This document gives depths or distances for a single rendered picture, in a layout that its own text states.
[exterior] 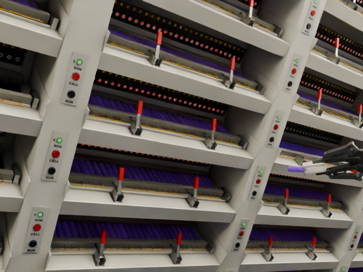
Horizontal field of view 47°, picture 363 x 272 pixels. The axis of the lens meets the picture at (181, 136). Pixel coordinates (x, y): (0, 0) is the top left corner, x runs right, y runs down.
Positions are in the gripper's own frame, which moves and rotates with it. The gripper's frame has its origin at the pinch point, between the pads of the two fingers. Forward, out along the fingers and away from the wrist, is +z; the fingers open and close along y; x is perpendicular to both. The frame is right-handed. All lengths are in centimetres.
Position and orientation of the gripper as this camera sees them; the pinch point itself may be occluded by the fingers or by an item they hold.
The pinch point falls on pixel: (314, 167)
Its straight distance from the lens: 145.2
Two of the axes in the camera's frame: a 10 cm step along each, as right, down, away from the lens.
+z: -8.7, 1.8, 4.7
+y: -3.3, -9.1, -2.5
